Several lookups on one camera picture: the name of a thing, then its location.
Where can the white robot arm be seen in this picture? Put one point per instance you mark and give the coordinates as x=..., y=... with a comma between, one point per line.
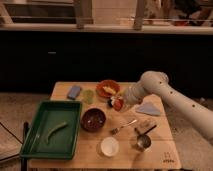
x=154, y=82

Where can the green plastic cup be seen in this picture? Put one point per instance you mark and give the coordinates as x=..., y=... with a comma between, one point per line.
x=88, y=96

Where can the green bean pod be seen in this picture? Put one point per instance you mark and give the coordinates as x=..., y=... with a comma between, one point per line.
x=54, y=130

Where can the dark maroon bowl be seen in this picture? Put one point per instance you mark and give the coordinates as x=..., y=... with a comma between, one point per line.
x=93, y=120

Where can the yellow food piece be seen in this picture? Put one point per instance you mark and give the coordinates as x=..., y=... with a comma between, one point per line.
x=109, y=90

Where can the orange bowl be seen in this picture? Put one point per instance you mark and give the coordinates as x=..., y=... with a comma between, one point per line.
x=111, y=83

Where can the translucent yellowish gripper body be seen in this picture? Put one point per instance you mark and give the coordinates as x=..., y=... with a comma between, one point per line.
x=123, y=105

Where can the white black handled brush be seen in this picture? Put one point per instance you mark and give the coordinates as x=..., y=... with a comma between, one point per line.
x=110, y=102

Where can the blue sponge block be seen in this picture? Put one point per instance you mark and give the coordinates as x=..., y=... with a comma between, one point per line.
x=74, y=92

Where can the white round cup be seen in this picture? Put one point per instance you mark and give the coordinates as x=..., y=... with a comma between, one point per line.
x=108, y=147

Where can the light blue cloth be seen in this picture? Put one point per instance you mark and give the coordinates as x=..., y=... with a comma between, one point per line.
x=148, y=108

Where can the metal measuring cup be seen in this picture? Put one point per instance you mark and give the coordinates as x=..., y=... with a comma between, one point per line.
x=143, y=140

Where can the green plastic tray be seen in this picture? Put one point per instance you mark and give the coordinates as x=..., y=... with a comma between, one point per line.
x=62, y=144

